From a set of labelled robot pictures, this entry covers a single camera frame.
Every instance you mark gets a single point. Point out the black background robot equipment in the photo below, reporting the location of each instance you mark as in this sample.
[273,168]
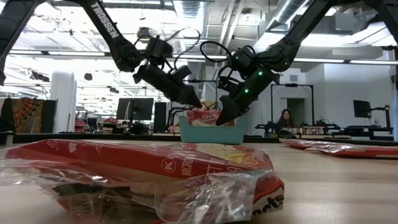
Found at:
[267,127]

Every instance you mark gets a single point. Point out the person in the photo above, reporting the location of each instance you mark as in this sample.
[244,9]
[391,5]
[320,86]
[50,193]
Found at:
[286,119]

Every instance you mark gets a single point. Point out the white round column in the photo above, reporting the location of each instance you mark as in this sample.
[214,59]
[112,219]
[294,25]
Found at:
[63,102]

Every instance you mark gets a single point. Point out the grey door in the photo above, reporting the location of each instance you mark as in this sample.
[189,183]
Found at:
[300,112]

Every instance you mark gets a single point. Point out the long ceiling light bar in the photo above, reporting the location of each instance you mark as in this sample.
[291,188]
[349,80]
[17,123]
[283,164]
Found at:
[62,53]

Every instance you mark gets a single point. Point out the black ceiling dome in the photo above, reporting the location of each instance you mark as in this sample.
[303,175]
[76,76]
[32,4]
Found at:
[142,32]

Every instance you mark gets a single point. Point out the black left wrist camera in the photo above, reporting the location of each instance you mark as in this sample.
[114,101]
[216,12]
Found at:
[182,73]

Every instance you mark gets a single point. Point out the black monitor on arm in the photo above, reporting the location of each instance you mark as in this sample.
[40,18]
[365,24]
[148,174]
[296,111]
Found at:
[361,109]

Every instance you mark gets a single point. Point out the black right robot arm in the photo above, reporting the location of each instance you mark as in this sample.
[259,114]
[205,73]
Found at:
[298,28]

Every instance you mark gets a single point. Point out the black desk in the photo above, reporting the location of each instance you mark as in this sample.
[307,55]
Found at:
[367,129]

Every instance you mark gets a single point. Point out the red popcorn bag clear wrap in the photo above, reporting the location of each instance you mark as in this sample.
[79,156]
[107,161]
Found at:
[202,118]
[348,151]
[130,161]

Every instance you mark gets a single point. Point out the black upright panel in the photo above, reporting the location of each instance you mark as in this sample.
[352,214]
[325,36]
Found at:
[49,110]

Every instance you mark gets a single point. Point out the teal plastic basket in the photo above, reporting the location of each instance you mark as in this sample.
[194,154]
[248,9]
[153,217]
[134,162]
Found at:
[214,135]

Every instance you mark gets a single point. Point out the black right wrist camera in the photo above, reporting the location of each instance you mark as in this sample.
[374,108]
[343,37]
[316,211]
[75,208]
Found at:
[228,84]

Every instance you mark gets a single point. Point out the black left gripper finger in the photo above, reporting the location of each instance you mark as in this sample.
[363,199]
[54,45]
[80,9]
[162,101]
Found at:
[186,96]

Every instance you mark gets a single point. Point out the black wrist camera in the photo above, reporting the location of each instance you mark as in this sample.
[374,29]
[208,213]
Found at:
[182,73]
[228,84]

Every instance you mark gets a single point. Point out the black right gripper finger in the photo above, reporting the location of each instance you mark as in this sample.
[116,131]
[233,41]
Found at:
[231,112]

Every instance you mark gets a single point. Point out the colourful patterned tapestry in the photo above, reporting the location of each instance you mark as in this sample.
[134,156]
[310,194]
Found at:
[208,105]

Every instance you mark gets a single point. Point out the black computer tower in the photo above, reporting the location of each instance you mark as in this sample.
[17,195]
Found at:
[160,116]

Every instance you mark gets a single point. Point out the silver air duct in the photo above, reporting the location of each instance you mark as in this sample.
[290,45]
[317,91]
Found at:
[286,12]
[191,12]

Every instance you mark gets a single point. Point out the black computer monitor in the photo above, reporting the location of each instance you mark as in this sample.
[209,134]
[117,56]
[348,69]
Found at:
[124,109]
[143,109]

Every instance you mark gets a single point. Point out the orange patterned tapestry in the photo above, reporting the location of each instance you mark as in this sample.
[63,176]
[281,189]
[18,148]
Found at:
[29,113]

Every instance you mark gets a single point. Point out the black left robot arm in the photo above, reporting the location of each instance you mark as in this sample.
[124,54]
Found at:
[105,28]

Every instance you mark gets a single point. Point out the grey wall vent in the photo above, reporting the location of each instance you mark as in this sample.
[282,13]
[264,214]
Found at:
[293,78]

